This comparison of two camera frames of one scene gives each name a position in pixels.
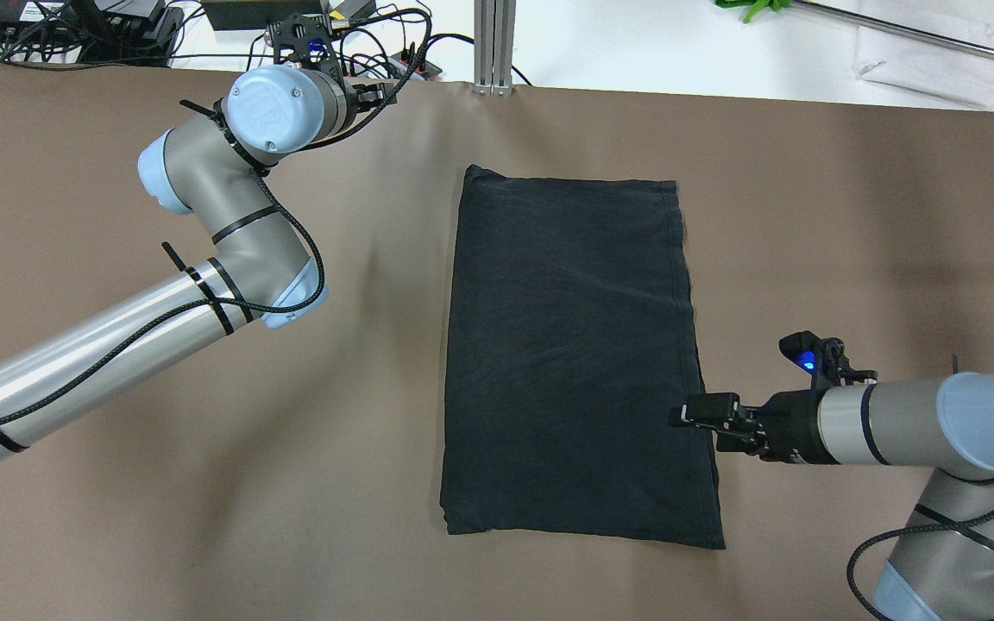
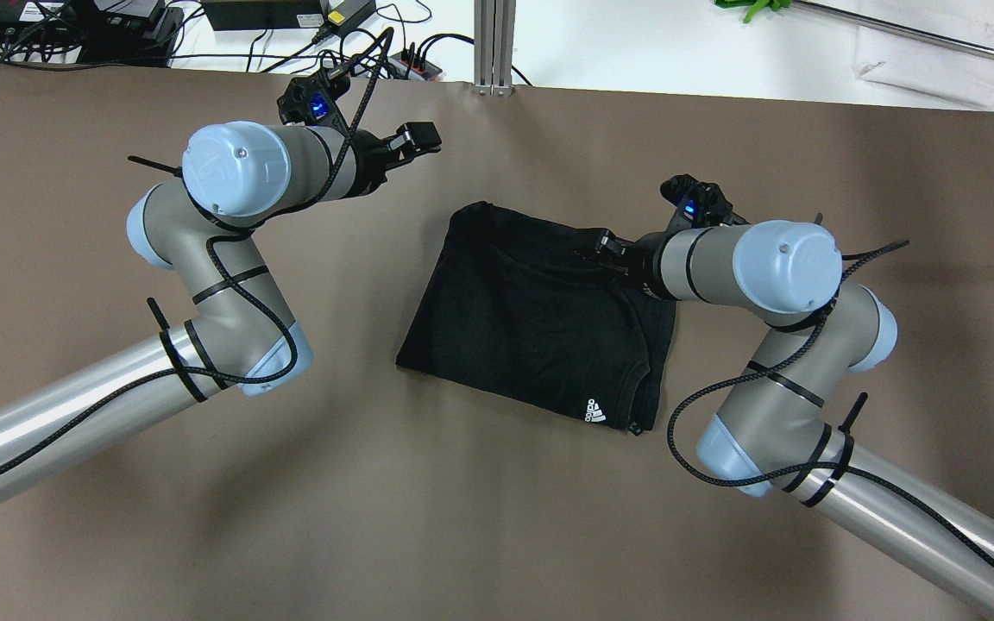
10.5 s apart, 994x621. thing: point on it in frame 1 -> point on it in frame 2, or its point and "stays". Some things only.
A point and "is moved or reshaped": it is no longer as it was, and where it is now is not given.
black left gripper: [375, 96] -> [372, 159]
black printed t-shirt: [571, 352] is moved or reshaped
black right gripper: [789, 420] -> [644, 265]
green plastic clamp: [757, 6] stays
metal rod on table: [927, 33] stays
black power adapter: [235, 15] stays
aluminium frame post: [493, 47] stays
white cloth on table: [949, 72] stays
